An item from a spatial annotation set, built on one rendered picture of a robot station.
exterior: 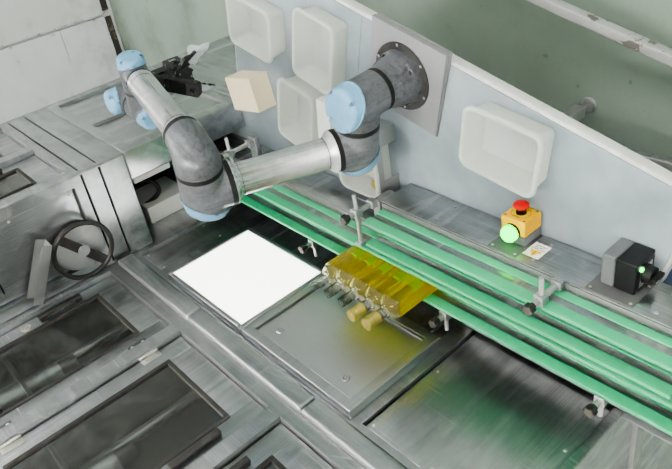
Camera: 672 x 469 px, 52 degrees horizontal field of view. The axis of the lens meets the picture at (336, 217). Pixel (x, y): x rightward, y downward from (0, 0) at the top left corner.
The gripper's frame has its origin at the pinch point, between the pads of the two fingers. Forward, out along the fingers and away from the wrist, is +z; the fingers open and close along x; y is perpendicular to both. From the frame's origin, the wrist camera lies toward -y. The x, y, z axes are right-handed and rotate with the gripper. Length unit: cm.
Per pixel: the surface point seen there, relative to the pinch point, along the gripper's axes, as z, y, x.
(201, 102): 12.4, 33.1, 34.5
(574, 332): 5, -131, 15
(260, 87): 17.0, 0.3, 15.1
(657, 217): 21, -133, -11
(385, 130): 18, -57, 4
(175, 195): -10, 25, 63
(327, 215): 5, -47, 35
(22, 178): -57, 37, 36
